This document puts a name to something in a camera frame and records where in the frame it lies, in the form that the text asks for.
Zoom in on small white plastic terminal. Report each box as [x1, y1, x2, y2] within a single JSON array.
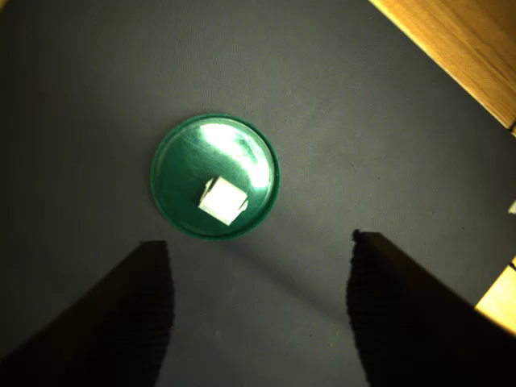
[[197, 175, 249, 227]]

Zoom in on round green lid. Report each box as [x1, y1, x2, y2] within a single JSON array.
[[148, 113, 281, 242]]

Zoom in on dark grey mat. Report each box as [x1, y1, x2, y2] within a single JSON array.
[[0, 0, 516, 387]]

